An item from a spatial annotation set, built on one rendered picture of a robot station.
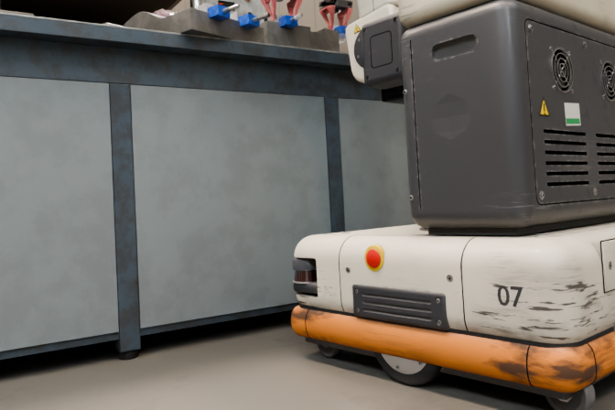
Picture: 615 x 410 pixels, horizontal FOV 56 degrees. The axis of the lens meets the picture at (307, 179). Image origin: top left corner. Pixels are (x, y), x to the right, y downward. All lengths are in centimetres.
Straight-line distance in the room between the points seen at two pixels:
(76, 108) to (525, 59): 99
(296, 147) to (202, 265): 44
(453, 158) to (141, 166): 79
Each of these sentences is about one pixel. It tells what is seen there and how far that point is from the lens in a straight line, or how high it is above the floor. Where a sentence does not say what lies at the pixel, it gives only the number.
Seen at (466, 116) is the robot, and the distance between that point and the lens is 106.
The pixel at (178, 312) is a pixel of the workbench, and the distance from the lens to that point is 154.
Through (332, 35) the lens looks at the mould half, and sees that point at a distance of 187.
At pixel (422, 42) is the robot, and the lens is 114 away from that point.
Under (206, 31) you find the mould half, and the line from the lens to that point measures 154.
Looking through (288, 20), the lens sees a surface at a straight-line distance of 175.
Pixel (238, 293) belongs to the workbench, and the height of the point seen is 12.
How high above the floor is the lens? 36
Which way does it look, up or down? 2 degrees up
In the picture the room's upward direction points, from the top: 3 degrees counter-clockwise
